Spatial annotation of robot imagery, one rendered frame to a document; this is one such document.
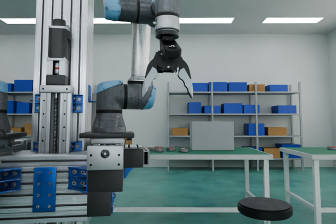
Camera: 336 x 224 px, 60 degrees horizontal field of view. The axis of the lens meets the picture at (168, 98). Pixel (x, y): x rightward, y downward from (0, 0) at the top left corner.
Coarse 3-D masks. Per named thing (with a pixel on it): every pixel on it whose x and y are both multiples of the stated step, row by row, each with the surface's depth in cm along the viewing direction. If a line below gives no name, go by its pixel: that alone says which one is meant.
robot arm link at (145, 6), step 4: (140, 0) 95; (144, 0) 96; (140, 4) 94; (144, 4) 94; (148, 4) 95; (140, 8) 93; (144, 8) 94; (148, 8) 94; (140, 12) 94; (144, 12) 94; (148, 12) 94; (152, 12) 93; (140, 16) 94; (144, 16) 95; (148, 16) 95; (152, 16) 95; (140, 20) 96; (144, 20) 96; (148, 20) 96; (152, 20) 96; (148, 24) 102; (152, 24) 100
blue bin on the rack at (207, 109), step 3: (204, 108) 663; (207, 108) 663; (210, 108) 663; (213, 108) 663; (216, 108) 664; (219, 108) 664; (204, 111) 662; (207, 111) 662; (210, 111) 663; (213, 111) 663; (216, 111) 663; (219, 111) 663
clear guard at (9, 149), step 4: (0, 132) 69; (4, 132) 69; (0, 136) 70; (4, 136) 70; (0, 140) 71; (4, 140) 71; (8, 140) 71; (0, 144) 72; (4, 144) 71; (8, 144) 71; (0, 148) 72; (4, 148) 72; (8, 148) 72; (12, 148) 73
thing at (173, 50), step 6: (162, 42) 82; (168, 42) 83; (174, 42) 83; (162, 48) 80; (168, 48) 77; (174, 48) 77; (180, 48) 77; (168, 54) 77; (174, 54) 77; (180, 54) 78
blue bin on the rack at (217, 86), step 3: (207, 84) 692; (210, 84) 668; (213, 84) 668; (216, 84) 668; (219, 84) 668; (222, 84) 667; (225, 84) 667; (207, 87) 692; (210, 87) 668; (213, 87) 668; (216, 87) 667; (219, 87) 667; (222, 87) 667; (225, 87) 667; (207, 90) 692; (210, 90) 667; (213, 90) 667; (216, 90) 667; (219, 90) 667; (222, 90) 666; (225, 90) 666
